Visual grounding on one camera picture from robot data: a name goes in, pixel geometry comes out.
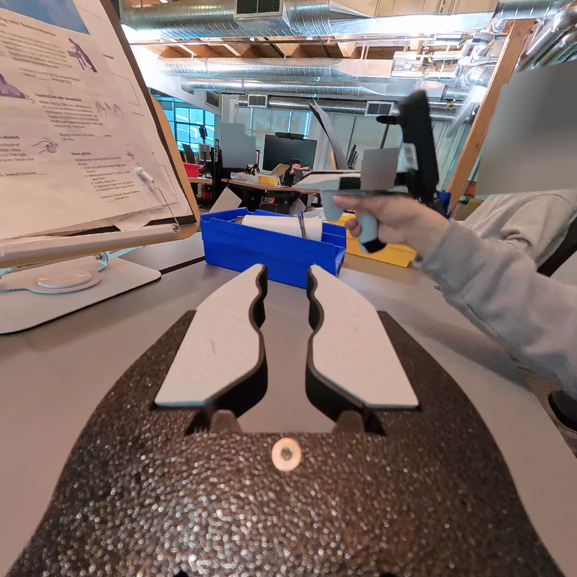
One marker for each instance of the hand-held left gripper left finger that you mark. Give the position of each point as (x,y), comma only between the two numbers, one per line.
(212,351)

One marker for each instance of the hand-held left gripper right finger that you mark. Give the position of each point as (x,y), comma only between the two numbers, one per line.
(360,356)

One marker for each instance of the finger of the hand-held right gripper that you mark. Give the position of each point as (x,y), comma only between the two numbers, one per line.
(331,184)
(338,173)

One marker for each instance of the blue pen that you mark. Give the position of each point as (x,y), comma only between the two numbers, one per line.
(301,223)

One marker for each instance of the blue storage bin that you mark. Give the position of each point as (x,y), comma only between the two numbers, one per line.
(252,257)

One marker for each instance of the person's right forearm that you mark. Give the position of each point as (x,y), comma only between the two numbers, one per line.
(496,288)

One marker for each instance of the cluttered wooden desk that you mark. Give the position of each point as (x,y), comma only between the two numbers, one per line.
(252,182)

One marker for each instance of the grey desk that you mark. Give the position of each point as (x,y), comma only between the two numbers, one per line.
(112,360)

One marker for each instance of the wooden document stand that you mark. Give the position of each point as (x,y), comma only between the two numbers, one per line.
(336,144)
(182,185)

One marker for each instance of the black disc lamp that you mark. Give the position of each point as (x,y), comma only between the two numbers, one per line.
(387,119)

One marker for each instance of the black screen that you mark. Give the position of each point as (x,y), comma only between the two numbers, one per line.
(288,151)

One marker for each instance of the white roll in bin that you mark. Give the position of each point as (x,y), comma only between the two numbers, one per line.
(275,225)

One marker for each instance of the yellow plastic bin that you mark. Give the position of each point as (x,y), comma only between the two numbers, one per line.
(392,254)

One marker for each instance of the red bin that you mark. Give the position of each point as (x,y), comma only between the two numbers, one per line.
(191,170)

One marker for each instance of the ceiling air vent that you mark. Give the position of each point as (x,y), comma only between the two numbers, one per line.
(259,7)

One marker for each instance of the silver air duct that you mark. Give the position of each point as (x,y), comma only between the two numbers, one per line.
(270,67)

